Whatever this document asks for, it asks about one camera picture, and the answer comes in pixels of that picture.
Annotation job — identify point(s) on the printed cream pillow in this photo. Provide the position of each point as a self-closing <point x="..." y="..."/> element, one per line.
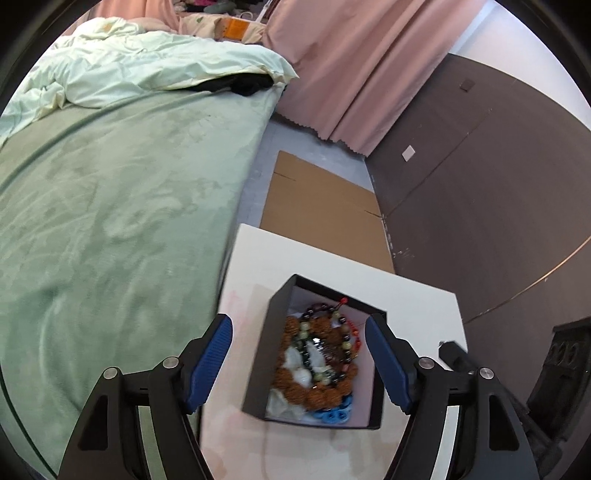
<point x="198" y="27"/>

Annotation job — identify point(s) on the black jewelry box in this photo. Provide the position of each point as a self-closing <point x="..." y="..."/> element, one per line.
<point x="268" y="360"/>

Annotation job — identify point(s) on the draped pink curtain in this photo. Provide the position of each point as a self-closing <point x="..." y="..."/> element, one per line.
<point x="129" y="9"/>

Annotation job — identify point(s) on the white wall socket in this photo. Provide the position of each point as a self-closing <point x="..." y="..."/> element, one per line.
<point x="408" y="153"/>

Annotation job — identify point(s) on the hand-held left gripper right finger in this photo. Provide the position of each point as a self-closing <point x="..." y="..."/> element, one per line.
<point x="385" y="364"/>

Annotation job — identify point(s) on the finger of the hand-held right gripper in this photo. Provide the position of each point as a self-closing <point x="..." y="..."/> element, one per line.
<point x="455" y="355"/>

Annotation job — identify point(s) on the pile of plush toys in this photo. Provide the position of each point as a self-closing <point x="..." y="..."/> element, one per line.
<point x="217" y="6"/>

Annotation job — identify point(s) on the flat cardboard sheets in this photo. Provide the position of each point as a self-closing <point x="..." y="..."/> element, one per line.
<point x="314" y="203"/>

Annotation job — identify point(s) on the dark carved furniture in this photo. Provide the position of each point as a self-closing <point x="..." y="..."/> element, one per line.
<point x="563" y="369"/>

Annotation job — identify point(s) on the brown wall plate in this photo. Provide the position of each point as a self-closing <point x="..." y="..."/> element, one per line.
<point x="467" y="84"/>

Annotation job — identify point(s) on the pale green duvet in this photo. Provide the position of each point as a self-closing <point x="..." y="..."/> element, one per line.
<point x="138" y="64"/>

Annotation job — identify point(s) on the green bed blanket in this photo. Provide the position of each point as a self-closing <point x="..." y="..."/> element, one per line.
<point x="115" y="230"/>

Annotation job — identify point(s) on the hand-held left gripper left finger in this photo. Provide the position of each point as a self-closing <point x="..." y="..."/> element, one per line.
<point x="210" y="364"/>

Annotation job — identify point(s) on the wide pink curtain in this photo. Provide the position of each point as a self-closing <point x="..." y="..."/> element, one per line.
<point x="351" y="69"/>

